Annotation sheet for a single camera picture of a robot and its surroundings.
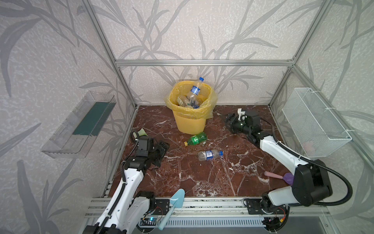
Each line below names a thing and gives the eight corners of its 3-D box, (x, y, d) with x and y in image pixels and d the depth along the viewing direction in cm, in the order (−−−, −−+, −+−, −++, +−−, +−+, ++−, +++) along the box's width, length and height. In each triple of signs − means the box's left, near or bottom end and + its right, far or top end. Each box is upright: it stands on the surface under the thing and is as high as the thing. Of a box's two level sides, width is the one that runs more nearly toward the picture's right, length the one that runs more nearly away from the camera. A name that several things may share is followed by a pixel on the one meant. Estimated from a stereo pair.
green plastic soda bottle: (188, 150, 97) (187, 146, 92) (184, 144, 99) (183, 140, 95) (207, 140, 102) (207, 135, 97) (203, 134, 105) (203, 130, 100)
